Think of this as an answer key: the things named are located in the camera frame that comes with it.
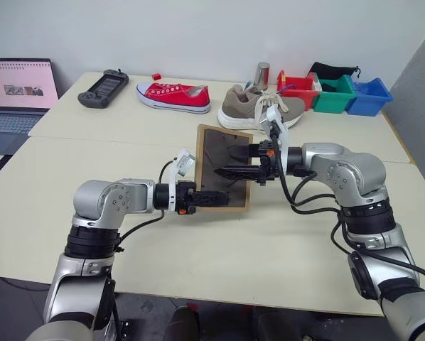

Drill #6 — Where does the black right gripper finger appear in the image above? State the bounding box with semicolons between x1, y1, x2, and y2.
213;164;262;181
227;143;252;161

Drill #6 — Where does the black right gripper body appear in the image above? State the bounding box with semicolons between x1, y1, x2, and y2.
249;139;281;188

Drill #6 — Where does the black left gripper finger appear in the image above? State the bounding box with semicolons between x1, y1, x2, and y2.
195;198;230;210
195;190;231;201

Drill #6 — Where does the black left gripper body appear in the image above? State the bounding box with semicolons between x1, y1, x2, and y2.
176;180;200;216

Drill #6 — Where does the wooden picture frame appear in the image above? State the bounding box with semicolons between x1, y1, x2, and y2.
194;124;254;213

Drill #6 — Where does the beige running sneaker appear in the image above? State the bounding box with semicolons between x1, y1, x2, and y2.
217;84;306;130

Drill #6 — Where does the red plastic bin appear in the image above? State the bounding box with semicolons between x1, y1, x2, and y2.
276;70;321;112

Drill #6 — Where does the shiny metal cylinder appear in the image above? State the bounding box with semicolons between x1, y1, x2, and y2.
256;61;271;88

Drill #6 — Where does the red canvas sneaker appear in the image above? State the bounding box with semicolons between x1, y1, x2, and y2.
135;82;213;115

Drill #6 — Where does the green plastic bin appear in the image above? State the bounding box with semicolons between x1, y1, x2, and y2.
311;72;357;114

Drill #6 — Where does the blue plastic bin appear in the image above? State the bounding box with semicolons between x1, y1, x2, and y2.
346;77;394;117

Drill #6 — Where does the dark rounded shape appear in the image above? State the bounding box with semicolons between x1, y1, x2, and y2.
161;306;202;341

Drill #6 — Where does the black handheld game controller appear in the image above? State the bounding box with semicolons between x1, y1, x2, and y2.
77;68;130;109

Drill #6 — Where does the open laptop computer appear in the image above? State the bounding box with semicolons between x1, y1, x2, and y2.
0;58;61;158

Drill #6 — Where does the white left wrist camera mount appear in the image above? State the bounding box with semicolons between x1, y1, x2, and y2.
167;148;196;213

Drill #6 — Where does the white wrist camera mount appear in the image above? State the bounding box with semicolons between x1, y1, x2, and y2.
167;148;196;213
257;105;291;175

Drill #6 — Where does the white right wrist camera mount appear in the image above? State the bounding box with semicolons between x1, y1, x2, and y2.
257;105;291;175

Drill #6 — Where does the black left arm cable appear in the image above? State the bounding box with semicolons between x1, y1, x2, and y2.
117;160;175;250

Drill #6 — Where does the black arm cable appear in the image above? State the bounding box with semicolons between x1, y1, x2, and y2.
117;160;175;250
271;130;425;296

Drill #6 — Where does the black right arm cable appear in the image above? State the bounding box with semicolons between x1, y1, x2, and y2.
271;130;425;296

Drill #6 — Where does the black drawstring pouch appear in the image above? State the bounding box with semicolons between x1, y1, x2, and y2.
308;61;361;82

